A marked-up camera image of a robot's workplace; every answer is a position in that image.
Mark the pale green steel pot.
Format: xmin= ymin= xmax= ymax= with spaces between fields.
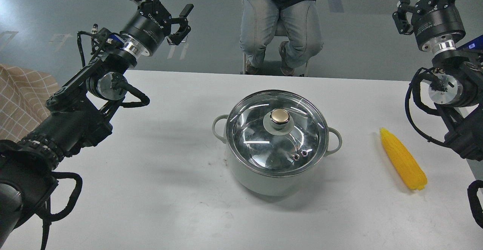
xmin=212 ymin=90 xmax=343 ymax=197

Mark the seated person in jeans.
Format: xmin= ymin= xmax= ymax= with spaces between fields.
xmin=240 ymin=0 xmax=324 ymax=76

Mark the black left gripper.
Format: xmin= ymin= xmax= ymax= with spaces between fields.
xmin=120 ymin=0 xmax=194 ymax=57

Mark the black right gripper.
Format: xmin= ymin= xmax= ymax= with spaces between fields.
xmin=392 ymin=0 xmax=466 ymax=52

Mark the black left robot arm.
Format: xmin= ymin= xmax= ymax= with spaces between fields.
xmin=0 ymin=0 xmax=194 ymax=250

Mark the glass pot lid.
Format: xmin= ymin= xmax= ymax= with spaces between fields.
xmin=225 ymin=90 xmax=329 ymax=176

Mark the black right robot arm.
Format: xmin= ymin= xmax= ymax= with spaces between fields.
xmin=392 ymin=0 xmax=483 ymax=162

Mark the beige checkered cloth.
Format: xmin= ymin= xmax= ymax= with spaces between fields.
xmin=0 ymin=64 xmax=59 ymax=142

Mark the yellow corn cob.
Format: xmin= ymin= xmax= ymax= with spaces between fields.
xmin=379 ymin=128 xmax=428 ymax=190

